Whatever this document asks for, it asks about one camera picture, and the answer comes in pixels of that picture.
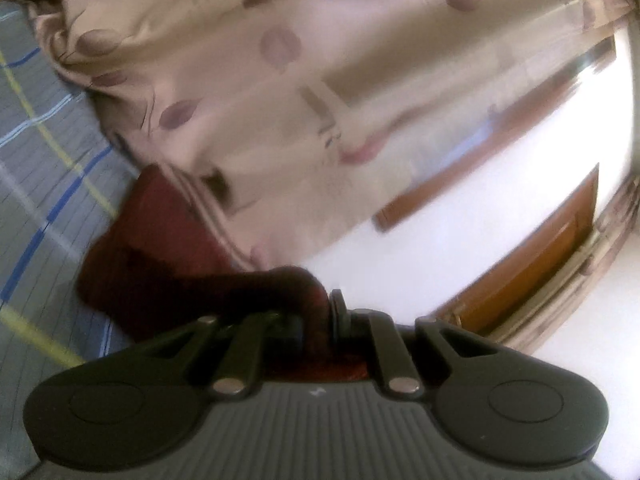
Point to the beige leaf print curtain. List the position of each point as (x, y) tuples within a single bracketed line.
[(300, 85)]

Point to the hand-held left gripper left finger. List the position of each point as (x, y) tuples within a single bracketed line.
[(292, 332)]

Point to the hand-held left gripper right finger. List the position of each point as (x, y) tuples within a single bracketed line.
[(341, 321)]

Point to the maroon lace garment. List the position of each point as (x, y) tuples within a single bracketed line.
[(160, 260)]

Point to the brown wooden door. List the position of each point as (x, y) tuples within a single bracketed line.
[(530, 265)]

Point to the plaid grey bed sheet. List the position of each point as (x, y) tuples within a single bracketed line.
[(40, 185)]

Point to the wooden window frame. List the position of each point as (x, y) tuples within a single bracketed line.
[(480, 150)]

